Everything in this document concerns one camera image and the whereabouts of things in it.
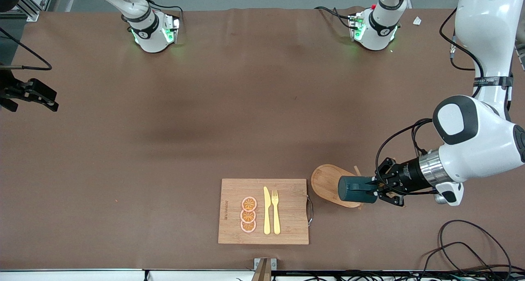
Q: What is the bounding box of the dark green cup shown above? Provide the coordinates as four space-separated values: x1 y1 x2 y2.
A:
338 176 380 204

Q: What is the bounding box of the wooden mug rack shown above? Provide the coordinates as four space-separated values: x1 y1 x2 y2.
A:
310 164 406 210

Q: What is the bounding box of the bamboo cutting board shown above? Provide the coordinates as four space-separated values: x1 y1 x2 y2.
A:
218 178 313 245

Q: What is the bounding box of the yellow plastic fork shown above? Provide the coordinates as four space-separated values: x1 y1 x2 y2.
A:
271 190 281 235

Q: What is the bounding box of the yellow plastic knife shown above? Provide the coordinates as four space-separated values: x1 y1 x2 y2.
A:
263 186 272 235

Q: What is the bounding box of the brown table cover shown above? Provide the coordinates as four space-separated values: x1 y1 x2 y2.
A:
0 6 525 271

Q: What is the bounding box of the black loose cable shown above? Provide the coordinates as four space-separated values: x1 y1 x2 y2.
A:
439 219 513 275
418 242 495 281

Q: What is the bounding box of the aluminium frame profile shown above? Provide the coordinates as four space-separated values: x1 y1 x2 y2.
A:
0 0 56 22

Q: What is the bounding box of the metal clamp bracket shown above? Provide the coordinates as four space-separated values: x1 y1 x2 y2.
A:
253 258 277 281

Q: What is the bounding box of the black right base cable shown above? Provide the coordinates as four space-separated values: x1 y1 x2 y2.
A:
130 0 184 25

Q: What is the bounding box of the black base cable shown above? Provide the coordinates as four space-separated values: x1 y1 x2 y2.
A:
130 0 184 25
315 6 355 29

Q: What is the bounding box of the black left base cable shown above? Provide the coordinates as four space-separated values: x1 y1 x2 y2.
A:
315 6 355 29

